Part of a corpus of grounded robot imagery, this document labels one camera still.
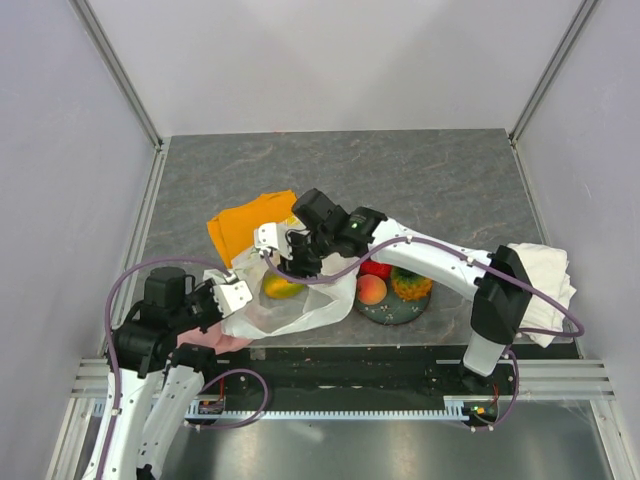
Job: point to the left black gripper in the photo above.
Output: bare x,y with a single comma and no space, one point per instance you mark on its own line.
207,288

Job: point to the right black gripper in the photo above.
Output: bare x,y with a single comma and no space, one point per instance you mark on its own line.
297,266

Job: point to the fake red bell pepper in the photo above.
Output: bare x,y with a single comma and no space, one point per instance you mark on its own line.
380,270

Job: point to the white plastic bag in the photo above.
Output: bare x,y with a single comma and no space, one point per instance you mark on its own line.
312,307

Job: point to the fake peach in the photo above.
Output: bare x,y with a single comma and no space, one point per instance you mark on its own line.
371,289

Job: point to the fake yellow green mango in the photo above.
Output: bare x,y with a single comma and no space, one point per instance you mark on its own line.
278,288

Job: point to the fake fruit green leaves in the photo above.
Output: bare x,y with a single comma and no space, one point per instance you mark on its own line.
410,286

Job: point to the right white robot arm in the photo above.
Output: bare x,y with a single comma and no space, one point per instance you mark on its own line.
496,282

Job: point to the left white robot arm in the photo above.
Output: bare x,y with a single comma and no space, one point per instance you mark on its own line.
153,378

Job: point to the pink cap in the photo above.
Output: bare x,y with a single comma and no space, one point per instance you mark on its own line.
213,338

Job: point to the orange cloth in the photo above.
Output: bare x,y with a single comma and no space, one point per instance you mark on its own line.
232,230

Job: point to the blue ceramic plate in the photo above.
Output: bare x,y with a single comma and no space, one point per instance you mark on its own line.
392,309

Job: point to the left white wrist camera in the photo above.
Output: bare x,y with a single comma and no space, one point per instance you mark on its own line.
230,292

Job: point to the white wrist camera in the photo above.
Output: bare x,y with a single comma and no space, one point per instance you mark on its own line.
272,238
230,292

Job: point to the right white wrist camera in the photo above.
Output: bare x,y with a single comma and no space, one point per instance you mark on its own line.
272,238

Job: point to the slotted cable duct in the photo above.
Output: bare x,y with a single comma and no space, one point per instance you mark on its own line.
452,411

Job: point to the right aluminium frame post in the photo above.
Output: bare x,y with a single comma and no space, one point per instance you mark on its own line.
561,53

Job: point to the aluminium frame post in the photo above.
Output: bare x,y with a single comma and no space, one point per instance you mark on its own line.
561,53
109,56

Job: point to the left aluminium frame post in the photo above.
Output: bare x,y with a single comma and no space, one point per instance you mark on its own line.
109,56

